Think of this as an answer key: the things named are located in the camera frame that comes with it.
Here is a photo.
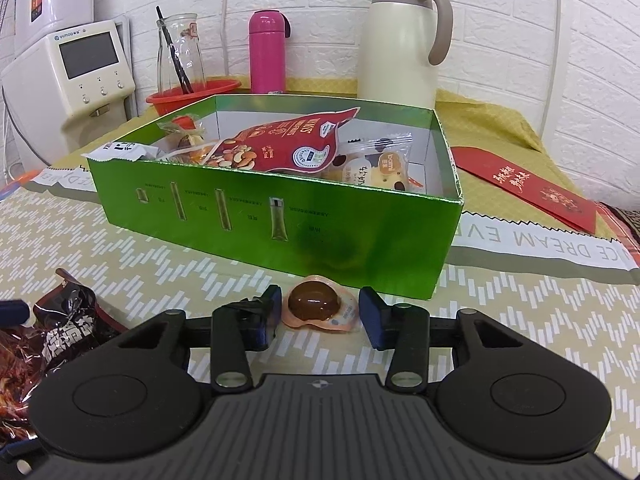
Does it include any dark brown snack bag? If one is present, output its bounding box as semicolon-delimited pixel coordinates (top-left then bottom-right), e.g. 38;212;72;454
1;268;125;445

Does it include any brown jelly cup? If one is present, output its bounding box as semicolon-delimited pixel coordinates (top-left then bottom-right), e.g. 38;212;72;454
281;275;359;333

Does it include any chocolate chip cake pack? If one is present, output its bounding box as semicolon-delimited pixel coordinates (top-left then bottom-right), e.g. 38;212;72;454
320;132;412;191

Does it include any red daily nuts pack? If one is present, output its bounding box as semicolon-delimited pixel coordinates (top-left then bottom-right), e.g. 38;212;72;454
203;107;360;174

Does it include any white blue text snack pack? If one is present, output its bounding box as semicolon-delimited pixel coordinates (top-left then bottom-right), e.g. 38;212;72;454
85;141;160;162

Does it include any clear round biscuit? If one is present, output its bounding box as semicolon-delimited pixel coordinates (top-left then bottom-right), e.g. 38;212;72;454
158;114;206;164

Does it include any green cardboard box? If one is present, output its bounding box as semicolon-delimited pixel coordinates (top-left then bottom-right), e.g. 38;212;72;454
88;94;463;299

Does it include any red envelope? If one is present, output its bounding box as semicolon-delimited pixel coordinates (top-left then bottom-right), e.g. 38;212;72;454
452;146;597;235

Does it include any red plastic basket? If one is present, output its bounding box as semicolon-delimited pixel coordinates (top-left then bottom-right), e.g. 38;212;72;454
145;78;242;116

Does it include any white water dispenser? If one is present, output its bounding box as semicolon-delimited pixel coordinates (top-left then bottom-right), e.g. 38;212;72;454
1;20;136;171

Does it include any black straw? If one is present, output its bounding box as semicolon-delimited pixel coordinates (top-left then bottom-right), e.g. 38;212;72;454
156;6;193;94

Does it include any cream thermos jug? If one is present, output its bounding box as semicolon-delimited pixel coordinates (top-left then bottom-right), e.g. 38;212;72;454
357;0;454;108

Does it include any pink thermos bottle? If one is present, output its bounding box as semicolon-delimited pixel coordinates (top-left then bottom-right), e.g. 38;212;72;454
248;10;291;94

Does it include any clear glass carafe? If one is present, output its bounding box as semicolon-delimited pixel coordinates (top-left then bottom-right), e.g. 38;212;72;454
156;13;205;92

